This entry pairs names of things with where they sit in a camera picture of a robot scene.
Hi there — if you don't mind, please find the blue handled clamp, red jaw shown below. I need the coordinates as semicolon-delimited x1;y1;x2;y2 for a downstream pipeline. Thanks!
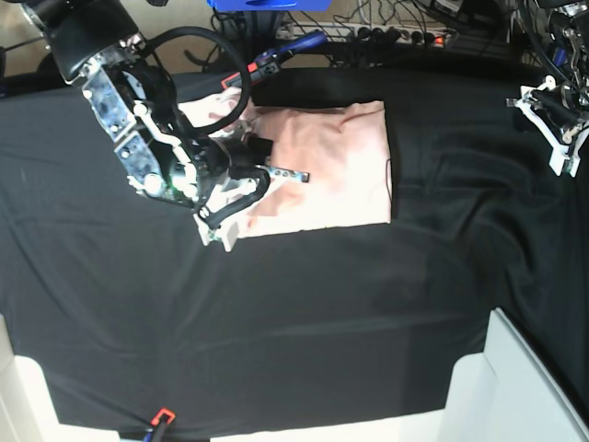
248;30;328;86

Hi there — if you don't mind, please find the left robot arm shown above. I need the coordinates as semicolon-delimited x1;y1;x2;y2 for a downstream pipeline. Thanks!
508;1;588;176

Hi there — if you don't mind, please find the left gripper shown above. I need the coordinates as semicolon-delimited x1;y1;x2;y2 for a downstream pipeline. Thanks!
506;76;588;159

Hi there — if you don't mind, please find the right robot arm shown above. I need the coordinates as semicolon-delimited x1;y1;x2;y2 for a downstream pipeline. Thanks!
20;1;309;233

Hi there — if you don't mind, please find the blue plastic box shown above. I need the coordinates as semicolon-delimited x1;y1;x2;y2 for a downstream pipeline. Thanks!
207;0;331;12

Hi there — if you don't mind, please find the black table cloth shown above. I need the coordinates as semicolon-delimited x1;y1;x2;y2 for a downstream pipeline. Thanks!
1;68;588;440

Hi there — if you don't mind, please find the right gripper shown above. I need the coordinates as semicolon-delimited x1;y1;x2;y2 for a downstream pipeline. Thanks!
183;134;310;229

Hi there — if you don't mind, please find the pink T-shirt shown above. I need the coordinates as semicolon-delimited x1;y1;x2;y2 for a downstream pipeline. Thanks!
177;89;393;239

